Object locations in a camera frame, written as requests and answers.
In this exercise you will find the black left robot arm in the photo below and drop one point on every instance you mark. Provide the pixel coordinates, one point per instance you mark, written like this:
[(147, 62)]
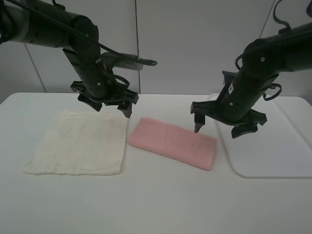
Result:
[(39, 23)]

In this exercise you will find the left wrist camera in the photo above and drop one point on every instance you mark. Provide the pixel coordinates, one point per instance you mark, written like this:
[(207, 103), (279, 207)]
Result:
[(110, 61)]

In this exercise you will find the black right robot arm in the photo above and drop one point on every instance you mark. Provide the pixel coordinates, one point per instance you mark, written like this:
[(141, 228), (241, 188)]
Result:
[(262, 61)]

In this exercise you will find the pink towel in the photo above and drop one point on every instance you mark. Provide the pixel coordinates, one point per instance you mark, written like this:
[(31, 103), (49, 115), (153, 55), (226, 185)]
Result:
[(174, 142)]

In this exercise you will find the white towel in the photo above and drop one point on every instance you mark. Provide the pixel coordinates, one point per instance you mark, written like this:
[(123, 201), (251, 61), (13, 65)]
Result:
[(81, 144)]

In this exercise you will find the white plastic tray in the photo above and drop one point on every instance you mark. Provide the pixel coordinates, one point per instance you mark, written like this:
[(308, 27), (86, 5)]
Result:
[(281, 148)]

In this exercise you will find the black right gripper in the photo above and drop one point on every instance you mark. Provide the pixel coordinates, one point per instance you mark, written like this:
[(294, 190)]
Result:
[(246, 125)]

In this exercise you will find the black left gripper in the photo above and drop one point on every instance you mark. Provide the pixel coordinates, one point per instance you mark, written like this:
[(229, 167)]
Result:
[(94, 95)]

